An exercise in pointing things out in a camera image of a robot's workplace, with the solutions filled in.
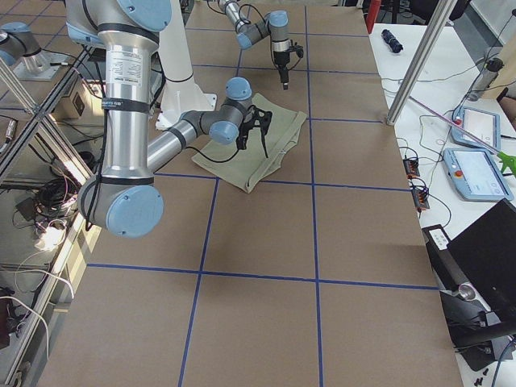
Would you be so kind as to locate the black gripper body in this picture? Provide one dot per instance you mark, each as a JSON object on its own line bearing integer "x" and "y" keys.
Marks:
{"x": 281, "y": 60}
{"x": 243, "y": 135}

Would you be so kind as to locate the olive green long-sleeve shirt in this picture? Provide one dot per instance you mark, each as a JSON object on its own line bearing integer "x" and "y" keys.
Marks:
{"x": 245, "y": 169}

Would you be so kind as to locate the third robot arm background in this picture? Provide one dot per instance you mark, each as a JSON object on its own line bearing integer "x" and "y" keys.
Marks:
{"x": 19, "y": 46}

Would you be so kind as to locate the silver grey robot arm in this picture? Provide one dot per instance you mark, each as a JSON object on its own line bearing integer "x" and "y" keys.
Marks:
{"x": 274, "y": 25}
{"x": 121, "y": 196}

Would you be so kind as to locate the red cylinder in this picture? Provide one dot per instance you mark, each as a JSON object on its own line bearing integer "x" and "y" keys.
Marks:
{"x": 371, "y": 17}

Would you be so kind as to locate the folded dark blue umbrella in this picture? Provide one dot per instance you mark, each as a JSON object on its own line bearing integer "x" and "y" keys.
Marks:
{"x": 391, "y": 41}

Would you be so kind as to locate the far teach pendant tablet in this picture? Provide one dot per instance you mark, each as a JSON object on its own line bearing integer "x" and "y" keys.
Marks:
{"x": 483, "y": 124}

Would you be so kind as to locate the teach pendant tablet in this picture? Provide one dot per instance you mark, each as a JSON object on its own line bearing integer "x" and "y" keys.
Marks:
{"x": 483, "y": 124}
{"x": 475, "y": 176}

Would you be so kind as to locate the near teach pendant tablet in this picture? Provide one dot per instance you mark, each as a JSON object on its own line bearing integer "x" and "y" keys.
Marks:
{"x": 475, "y": 176}

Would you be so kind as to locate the grey water bottle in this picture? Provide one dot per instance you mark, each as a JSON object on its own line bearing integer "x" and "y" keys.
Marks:
{"x": 487, "y": 75}

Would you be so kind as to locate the long reach grabber stick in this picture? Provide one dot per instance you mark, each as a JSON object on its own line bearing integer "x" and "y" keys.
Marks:
{"x": 507, "y": 161}

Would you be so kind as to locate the black monitor on stand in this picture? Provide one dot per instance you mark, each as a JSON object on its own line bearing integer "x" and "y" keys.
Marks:
{"x": 476, "y": 271}

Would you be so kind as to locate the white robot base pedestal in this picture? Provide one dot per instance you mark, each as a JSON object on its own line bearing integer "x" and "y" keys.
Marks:
{"x": 181, "y": 92}

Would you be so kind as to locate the aluminium frame post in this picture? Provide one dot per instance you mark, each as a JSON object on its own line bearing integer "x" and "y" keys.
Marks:
{"x": 433, "y": 30}

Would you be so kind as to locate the aluminium side frame rail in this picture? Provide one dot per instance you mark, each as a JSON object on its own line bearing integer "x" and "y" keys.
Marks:
{"x": 44, "y": 243}

